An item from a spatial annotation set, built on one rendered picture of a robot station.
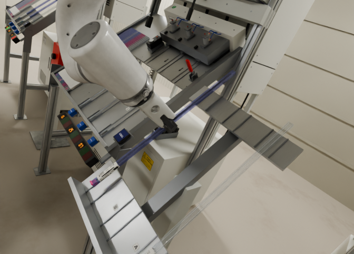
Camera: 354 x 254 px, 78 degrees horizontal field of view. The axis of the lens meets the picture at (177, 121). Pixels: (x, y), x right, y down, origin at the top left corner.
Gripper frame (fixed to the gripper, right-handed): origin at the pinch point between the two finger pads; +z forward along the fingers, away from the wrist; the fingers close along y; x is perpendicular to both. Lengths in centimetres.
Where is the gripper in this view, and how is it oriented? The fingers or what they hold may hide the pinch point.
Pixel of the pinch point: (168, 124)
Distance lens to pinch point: 60.5
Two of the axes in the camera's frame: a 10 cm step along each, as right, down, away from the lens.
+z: 4.0, 4.7, 7.8
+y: -5.8, -5.3, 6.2
